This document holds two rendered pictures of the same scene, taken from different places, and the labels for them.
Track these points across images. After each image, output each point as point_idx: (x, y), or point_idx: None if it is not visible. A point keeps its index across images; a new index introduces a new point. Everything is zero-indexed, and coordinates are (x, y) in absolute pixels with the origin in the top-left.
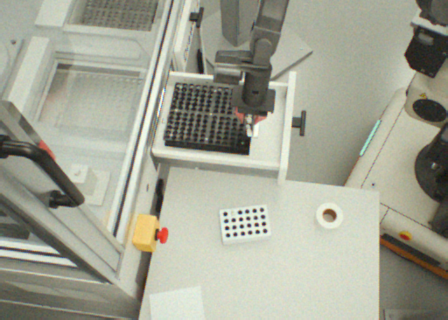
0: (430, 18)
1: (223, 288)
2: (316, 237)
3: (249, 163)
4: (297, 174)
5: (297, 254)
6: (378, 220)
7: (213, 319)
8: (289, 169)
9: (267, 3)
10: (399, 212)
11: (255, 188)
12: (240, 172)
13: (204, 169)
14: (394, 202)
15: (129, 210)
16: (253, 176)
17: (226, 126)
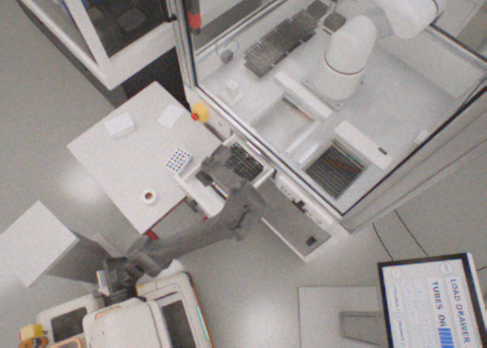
0: (173, 304)
1: (163, 137)
2: (147, 187)
3: (193, 168)
4: (226, 280)
5: (148, 174)
6: (129, 220)
7: (155, 126)
8: (233, 278)
9: (218, 164)
10: (150, 293)
11: None
12: (251, 250)
13: (268, 232)
14: (157, 295)
15: (204, 97)
16: (244, 255)
17: None
